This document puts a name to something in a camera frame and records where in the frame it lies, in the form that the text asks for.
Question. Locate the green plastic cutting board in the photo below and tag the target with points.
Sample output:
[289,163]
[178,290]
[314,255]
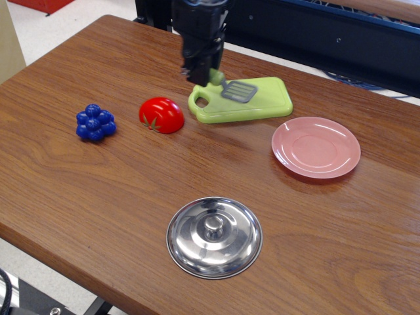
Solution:
[271,100]

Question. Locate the pink plastic plate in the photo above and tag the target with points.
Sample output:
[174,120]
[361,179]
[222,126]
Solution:
[316,147]

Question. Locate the red box on floor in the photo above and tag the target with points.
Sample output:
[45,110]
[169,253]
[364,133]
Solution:
[46,6]

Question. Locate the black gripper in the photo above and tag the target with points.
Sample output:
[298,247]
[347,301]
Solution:
[201,25]

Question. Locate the metal stand base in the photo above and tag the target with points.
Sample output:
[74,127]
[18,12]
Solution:
[26,299]

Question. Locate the shiny steel pot lid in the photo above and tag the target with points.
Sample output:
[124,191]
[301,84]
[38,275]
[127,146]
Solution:
[214,238]

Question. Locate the black metal frame rail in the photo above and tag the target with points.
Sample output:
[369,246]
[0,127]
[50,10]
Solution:
[345,39]

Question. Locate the red toy tomato half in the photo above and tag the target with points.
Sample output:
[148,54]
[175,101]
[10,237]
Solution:
[161,115]

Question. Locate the green handled grey spatula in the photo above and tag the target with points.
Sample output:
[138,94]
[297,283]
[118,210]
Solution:
[233,90]

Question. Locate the blue toy grape bunch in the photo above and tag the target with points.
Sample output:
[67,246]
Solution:
[94,123]

